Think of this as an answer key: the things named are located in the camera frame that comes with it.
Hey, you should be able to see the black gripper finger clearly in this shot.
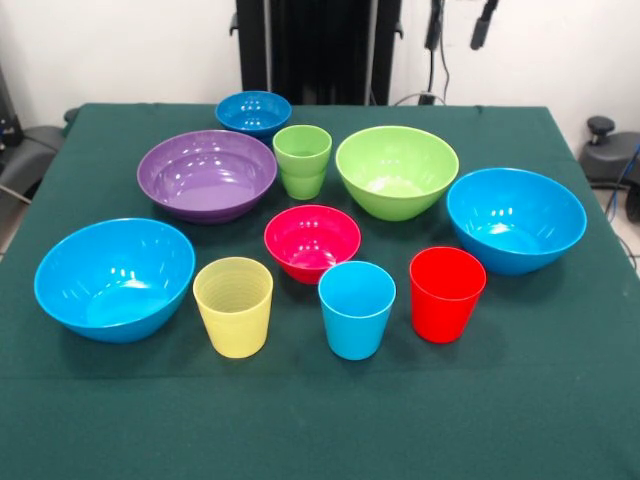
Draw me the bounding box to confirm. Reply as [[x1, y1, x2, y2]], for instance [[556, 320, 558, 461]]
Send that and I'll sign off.
[[424, 0, 445, 51], [469, 0, 501, 52]]

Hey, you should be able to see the green bowl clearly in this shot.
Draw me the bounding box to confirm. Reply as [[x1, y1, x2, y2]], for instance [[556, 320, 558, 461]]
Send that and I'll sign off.
[[334, 125, 460, 222]]

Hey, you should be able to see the large light blue bowl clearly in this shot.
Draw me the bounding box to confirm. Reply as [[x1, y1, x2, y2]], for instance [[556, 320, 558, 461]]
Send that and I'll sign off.
[[446, 167, 588, 277], [33, 217, 197, 344]]

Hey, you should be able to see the purple bowl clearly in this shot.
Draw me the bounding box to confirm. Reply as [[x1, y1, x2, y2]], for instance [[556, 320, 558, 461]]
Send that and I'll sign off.
[[136, 129, 279, 225]]

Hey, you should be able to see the small dark blue bowl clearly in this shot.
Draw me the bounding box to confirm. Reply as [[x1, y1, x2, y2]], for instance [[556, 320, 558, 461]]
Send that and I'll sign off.
[[215, 90, 293, 141]]

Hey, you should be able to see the pink bowl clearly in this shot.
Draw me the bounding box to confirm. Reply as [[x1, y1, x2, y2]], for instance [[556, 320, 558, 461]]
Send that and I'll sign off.
[[263, 204, 363, 286]]

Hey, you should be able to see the red cup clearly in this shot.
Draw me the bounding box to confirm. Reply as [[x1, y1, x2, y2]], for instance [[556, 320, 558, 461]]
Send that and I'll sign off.
[[409, 246, 488, 345]]

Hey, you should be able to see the light blue cup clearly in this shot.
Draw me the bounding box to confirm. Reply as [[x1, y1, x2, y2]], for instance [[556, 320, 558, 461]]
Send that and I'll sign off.
[[317, 260, 397, 361]]

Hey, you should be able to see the yellow cup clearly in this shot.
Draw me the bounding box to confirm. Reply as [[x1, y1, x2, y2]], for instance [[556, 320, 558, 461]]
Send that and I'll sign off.
[[192, 256, 275, 359]]

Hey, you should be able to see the dark green tablecloth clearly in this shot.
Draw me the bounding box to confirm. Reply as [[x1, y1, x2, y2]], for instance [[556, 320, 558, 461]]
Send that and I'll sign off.
[[0, 102, 640, 480]]

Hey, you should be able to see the black wall cable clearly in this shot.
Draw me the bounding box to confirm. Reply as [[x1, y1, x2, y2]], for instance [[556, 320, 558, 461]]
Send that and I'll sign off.
[[389, 0, 451, 106]]

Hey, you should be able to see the grey pedestal foot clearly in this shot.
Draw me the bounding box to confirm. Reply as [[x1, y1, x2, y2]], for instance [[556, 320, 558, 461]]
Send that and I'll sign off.
[[0, 124, 67, 201], [578, 115, 640, 184]]

